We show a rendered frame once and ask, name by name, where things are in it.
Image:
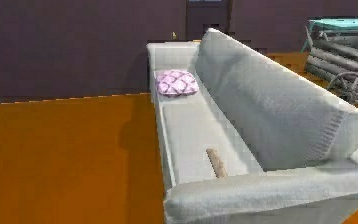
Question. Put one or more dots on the tan wooden stick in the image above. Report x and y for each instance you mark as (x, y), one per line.
(217, 163)

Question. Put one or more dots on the pink patterned cushion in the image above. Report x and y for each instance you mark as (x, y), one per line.
(176, 82)

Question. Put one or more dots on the white sofa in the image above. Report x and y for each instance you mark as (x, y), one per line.
(270, 110)

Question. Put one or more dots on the turquoise table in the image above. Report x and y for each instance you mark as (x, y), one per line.
(340, 24)

